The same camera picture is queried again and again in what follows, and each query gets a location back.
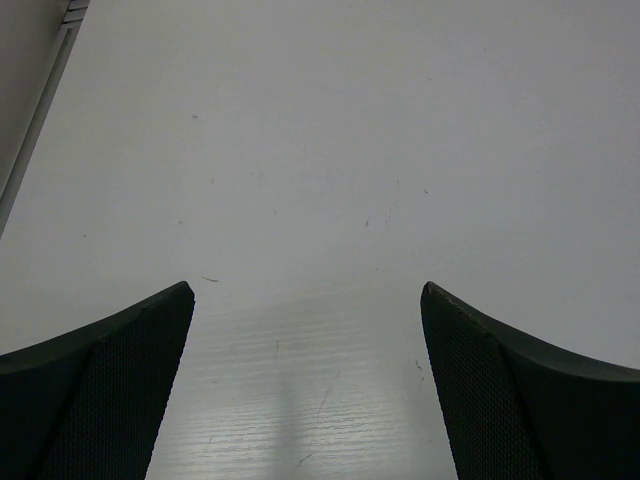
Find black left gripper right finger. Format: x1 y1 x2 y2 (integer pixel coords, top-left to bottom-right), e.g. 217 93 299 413
420 282 639 479

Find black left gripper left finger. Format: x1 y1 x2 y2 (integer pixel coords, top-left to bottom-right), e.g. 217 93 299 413
1 281 195 479

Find aluminium table edge rail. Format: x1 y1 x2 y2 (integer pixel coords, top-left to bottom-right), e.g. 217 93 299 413
1 1 89 227

